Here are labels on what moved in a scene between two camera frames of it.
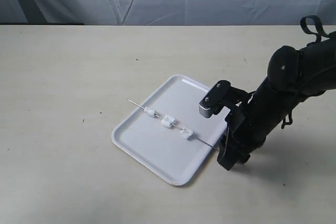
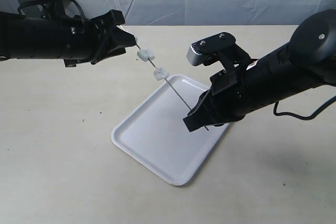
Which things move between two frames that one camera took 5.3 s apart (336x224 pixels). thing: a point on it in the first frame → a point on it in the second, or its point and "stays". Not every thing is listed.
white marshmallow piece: x=186 y=132 → x=161 y=73
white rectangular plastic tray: x=167 y=133 stays
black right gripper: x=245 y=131 → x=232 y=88
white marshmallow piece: x=167 y=121 → x=145 y=54
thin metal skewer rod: x=175 y=124 → x=176 y=91
